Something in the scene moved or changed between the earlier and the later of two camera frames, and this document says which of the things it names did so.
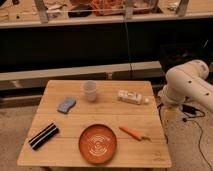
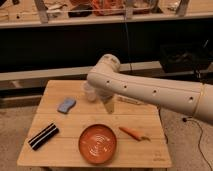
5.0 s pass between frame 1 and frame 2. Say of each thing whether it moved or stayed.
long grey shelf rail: stayed
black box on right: stayed
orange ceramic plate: stayed
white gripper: moved
